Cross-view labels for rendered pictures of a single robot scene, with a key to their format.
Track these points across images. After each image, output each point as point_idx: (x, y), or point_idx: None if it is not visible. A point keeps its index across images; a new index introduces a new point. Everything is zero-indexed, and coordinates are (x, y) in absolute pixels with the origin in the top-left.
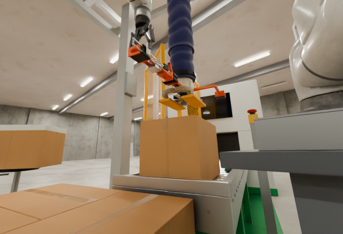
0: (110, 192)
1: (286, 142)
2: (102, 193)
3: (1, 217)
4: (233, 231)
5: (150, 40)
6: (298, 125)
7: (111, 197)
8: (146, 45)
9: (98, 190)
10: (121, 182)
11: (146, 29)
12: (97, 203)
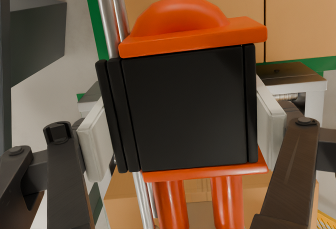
0: (279, 38)
1: None
2: (289, 26)
3: None
4: (95, 83)
5: (39, 157)
6: None
7: (253, 19)
8: (94, 112)
9: (317, 36)
10: (293, 78)
11: None
12: None
